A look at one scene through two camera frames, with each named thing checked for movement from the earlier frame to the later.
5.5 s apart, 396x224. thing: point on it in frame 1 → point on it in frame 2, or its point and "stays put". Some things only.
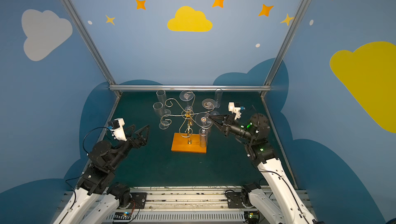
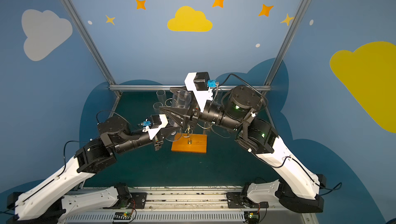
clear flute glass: [203, 120] → [181, 98]
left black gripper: [133, 140] → [162, 131]
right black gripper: [225, 124] → [190, 112]
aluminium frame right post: [278, 60] stays put
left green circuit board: [122, 216] stays put
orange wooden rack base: [187, 142] stays put
